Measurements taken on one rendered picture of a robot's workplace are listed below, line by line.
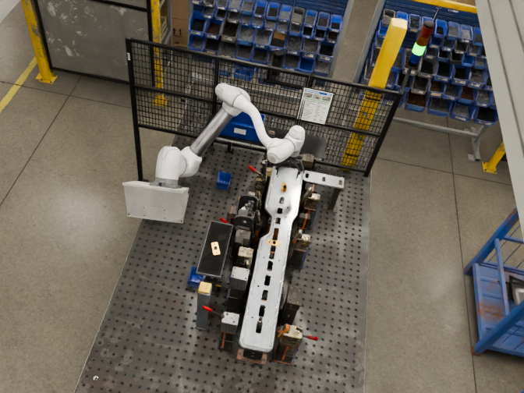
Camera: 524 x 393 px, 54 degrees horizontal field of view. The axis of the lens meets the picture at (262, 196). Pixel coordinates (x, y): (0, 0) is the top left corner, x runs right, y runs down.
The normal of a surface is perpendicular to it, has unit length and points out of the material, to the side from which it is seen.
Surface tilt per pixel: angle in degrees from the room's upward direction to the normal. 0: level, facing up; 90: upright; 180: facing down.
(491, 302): 0
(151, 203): 90
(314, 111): 90
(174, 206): 90
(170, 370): 0
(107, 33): 90
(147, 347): 0
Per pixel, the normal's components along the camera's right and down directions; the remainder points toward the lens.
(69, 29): -0.18, 0.75
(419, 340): 0.12, -0.62
